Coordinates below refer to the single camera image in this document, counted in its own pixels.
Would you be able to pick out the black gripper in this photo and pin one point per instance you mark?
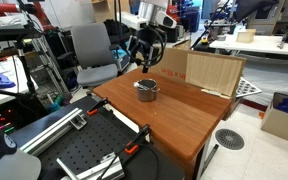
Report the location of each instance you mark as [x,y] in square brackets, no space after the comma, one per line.
[147,50]

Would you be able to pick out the gray marker pen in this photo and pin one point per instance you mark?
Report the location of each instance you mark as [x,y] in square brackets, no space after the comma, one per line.
[140,86]

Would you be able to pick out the red robot arm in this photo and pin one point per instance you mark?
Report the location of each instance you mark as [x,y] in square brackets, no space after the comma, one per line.
[4,8]

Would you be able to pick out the silver metal pot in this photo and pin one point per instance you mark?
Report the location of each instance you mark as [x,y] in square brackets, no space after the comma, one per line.
[147,95]

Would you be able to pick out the gray office chair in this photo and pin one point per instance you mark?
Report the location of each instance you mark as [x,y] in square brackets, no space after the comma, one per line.
[92,50]

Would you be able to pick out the brown cardboard panel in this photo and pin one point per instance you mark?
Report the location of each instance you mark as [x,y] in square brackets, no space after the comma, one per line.
[210,71]

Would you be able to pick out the silver metal rack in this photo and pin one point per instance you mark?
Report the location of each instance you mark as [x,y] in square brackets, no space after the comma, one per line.
[50,66]

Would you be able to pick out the black perforated breadboard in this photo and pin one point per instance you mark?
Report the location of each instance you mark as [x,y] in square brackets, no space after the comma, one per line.
[84,143]

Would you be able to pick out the black perforated board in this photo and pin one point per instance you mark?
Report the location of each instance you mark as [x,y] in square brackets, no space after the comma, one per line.
[164,170]

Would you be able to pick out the white perforated panel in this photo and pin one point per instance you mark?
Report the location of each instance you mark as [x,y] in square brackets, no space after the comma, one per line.
[247,88]

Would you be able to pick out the small wooden box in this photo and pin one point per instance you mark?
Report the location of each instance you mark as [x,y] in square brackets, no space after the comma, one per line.
[246,35]

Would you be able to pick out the round floor drain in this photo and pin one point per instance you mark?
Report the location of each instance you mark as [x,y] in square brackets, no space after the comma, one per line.
[229,139]

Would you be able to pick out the gray table leg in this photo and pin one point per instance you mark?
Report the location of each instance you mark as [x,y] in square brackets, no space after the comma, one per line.
[210,158]

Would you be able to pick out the long white workbench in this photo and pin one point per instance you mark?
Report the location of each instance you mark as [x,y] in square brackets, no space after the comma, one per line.
[260,45]

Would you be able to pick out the blue cloth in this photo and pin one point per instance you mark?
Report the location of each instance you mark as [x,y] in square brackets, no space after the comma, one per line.
[2,80]

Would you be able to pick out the white side desk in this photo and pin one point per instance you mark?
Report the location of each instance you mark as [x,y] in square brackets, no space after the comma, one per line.
[0,96]

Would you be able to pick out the black control box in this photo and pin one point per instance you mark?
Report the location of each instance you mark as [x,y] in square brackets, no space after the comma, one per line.
[4,120]

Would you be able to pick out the open cardboard box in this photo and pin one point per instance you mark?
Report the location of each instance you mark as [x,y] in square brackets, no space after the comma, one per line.
[280,128]

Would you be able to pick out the aluminium extrusion rail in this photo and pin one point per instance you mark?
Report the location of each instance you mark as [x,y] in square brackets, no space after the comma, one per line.
[50,131]
[94,171]

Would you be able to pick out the black camera tripod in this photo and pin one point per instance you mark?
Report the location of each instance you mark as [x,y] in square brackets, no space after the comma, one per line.
[14,32]

